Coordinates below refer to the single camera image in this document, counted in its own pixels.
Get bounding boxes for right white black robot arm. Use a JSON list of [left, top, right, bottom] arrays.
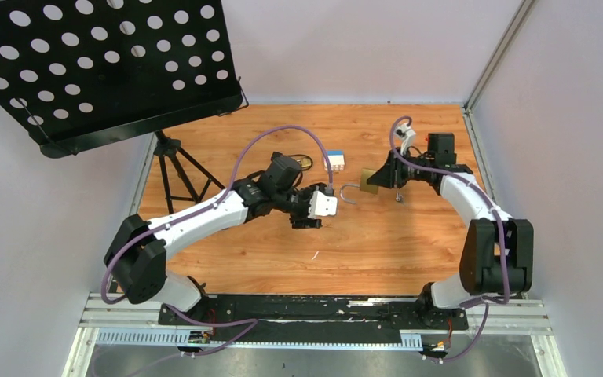
[[367, 131, 534, 328]]

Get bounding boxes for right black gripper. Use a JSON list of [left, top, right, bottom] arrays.
[[368, 147, 433, 189]]

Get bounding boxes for brass padlock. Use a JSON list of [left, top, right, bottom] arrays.
[[298, 156, 313, 171], [339, 168, 378, 205]]

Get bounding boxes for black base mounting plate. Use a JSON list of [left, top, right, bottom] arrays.
[[186, 295, 468, 344]]

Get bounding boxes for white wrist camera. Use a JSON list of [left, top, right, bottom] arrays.
[[394, 123, 416, 156], [308, 190, 338, 218]]

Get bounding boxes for black perforated music stand desk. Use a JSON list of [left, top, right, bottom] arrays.
[[0, 1, 243, 158]]

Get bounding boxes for aluminium frame rails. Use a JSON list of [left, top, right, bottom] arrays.
[[62, 132, 568, 377]]

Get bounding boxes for white blue toy block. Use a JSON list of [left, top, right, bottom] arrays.
[[322, 150, 345, 172]]

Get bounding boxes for black tripod stand legs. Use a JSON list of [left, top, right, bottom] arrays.
[[153, 130, 225, 214]]

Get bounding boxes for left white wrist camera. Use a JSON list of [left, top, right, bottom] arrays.
[[308, 190, 338, 218]]

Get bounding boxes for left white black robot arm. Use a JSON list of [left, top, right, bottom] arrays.
[[104, 152, 338, 324]]

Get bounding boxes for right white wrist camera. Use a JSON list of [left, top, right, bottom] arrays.
[[394, 123, 416, 156]]

